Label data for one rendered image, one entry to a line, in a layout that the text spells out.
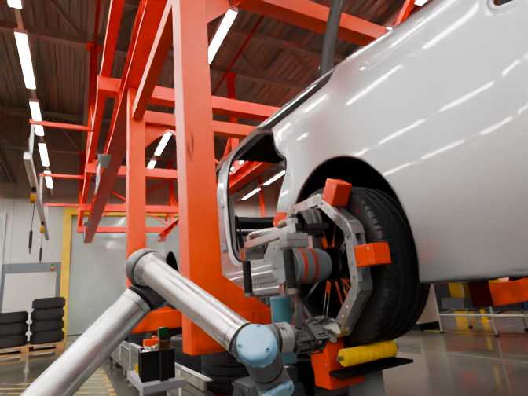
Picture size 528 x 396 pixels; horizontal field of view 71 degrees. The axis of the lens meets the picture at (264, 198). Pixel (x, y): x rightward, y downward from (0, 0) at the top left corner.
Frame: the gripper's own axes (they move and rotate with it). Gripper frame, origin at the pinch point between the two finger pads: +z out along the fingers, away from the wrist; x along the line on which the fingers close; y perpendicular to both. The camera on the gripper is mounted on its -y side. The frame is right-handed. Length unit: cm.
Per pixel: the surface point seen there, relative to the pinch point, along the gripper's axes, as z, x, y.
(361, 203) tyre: 15.6, 31.7, -26.0
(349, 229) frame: 6.8, 25.7, -18.3
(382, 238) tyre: 16.2, 26.4, -11.4
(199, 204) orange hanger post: -24, -5, -86
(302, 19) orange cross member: 60, 89, -189
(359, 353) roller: 13.2, -13.0, 3.9
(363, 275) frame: 11.9, 12.8, -8.3
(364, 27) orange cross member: 116, 97, -191
